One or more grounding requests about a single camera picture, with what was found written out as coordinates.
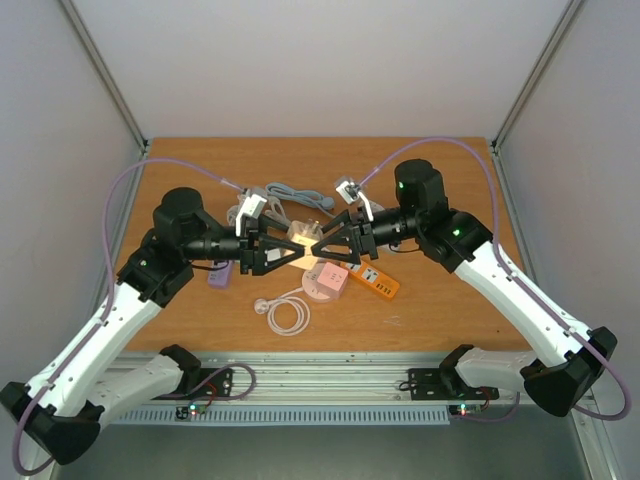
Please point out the orange power strip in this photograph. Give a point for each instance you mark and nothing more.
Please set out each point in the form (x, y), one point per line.
(373, 279)

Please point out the pink round socket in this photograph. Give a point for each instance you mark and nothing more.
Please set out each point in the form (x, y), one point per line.
(309, 285)

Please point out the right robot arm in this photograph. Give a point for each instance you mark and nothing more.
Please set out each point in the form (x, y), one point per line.
(565, 355)

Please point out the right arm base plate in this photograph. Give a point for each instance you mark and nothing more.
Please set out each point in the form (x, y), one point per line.
(426, 384)

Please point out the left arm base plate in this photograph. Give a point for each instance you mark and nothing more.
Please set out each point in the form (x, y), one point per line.
(210, 382)

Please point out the beige cube socket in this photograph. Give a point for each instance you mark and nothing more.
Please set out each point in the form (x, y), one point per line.
(306, 234)

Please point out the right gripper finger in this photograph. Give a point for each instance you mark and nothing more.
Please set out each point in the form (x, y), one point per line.
(341, 223)
(340, 246)

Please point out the pink cube socket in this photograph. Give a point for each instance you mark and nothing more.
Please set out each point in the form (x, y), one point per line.
(332, 280)

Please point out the purple power strip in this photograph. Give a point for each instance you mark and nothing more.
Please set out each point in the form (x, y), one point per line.
(219, 275)

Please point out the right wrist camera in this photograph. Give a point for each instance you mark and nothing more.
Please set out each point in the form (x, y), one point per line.
(351, 192)

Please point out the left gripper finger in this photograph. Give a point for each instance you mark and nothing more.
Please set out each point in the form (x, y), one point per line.
(274, 253)
(270, 228)

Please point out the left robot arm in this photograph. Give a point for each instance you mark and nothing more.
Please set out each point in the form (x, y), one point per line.
(65, 406)

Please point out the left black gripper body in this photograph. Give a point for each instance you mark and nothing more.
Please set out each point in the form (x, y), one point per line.
(249, 253)

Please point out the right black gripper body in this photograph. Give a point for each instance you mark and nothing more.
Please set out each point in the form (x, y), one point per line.
(363, 240)

